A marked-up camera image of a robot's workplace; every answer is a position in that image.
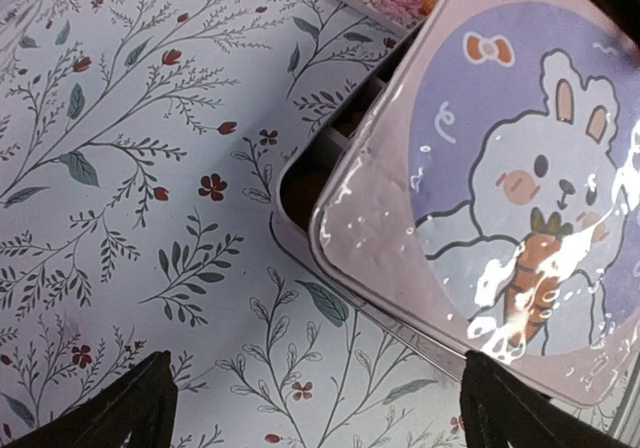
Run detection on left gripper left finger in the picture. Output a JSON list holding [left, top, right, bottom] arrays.
[[9, 351, 178, 448]]

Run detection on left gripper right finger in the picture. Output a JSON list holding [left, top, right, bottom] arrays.
[[459, 350, 639, 448]]

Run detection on silver tin lid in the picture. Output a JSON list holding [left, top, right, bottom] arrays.
[[307, 0, 640, 410]]

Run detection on metal tin with white dividers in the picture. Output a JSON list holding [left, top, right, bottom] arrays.
[[269, 29, 465, 381]]

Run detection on floral tablecloth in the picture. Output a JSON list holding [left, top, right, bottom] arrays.
[[0, 0, 640, 448]]

